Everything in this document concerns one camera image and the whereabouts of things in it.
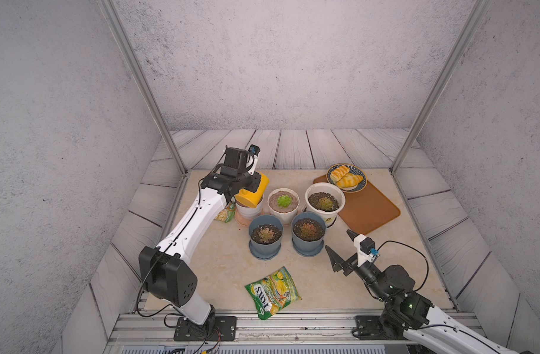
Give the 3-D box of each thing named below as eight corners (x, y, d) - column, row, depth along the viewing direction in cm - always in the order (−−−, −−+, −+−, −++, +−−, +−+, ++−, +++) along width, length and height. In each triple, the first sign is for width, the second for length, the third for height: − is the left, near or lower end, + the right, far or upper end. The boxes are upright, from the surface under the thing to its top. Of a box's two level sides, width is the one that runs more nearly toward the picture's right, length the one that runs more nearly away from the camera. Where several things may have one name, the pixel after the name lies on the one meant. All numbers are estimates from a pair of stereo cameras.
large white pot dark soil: (304, 228, 99) (307, 211, 89) (302, 200, 110) (304, 182, 100) (341, 228, 99) (349, 211, 89) (335, 200, 110) (341, 182, 100)
